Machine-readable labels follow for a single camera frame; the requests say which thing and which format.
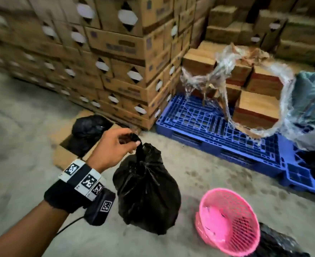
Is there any open flat cardboard box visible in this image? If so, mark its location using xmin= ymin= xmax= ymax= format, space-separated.
xmin=49 ymin=110 xmax=142 ymax=172

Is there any clear plastic wrap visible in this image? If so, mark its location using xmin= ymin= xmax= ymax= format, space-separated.
xmin=180 ymin=43 xmax=298 ymax=140

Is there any pile of brown cartons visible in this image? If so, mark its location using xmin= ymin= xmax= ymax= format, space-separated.
xmin=205 ymin=0 xmax=315 ymax=65

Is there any teal sack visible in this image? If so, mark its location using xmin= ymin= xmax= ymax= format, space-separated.
xmin=283 ymin=71 xmax=315 ymax=153

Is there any blue plastic pallet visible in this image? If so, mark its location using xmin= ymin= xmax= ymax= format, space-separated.
xmin=156 ymin=93 xmax=315 ymax=199

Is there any white marker wristband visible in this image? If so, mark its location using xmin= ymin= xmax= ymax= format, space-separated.
xmin=58 ymin=158 xmax=106 ymax=203

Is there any person's left hand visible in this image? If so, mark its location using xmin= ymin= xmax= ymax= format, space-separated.
xmin=86 ymin=127 xmax=142 ymax=173

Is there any stack of plain brown boxes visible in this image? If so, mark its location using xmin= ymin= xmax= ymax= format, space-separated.
xmin=181 ymin=41 xmax=285 ymax=130

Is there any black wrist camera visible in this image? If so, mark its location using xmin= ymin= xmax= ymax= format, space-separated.
xmin=84 ymin=187 xmax=117 ymax=227

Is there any stack of vented cardboard boxes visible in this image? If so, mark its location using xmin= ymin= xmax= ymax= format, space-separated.
xmin=0 ymin=0 xmax=217 ymax=131

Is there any black wrist cuff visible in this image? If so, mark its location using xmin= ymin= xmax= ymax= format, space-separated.
xmin=44 ymin=179 xmax=94 ymax=214

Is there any person's left forearm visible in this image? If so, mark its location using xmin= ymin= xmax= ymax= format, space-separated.
xmin=0 ymin=199 xmax=70 ymax=257

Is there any black camera cable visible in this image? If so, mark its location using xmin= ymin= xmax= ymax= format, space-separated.
xmin=54 ymin=215 xmax=86 ymax=238

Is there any pink plastic mesh basket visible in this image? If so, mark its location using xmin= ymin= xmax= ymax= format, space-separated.
xmin=195 ymin=188 xmax=261 ymax=257

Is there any black garbage bag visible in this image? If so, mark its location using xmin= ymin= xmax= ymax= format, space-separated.
xmin=112 ymin=133 xmax=182 ymax=236
xmin=251 ymin=222 xmax=312 ymax=257
xmin=66 ymin=115 xmax=114 ymax=159

